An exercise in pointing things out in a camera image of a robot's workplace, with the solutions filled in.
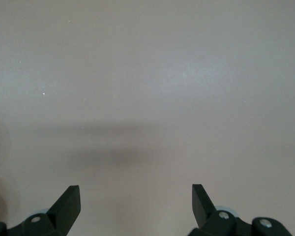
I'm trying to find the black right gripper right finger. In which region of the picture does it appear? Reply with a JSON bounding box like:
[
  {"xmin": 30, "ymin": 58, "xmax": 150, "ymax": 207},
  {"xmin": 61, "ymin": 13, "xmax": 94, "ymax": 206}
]
[{"xmin": 188, "ymin": 183, "xmax": 238, "ymax": 236}]

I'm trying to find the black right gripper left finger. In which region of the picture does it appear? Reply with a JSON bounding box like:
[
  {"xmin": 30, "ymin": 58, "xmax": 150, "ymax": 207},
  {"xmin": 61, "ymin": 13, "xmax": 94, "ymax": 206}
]
[{"xmin": 17, "ymin": 185, "xmax": 81, "ymax": 236}]

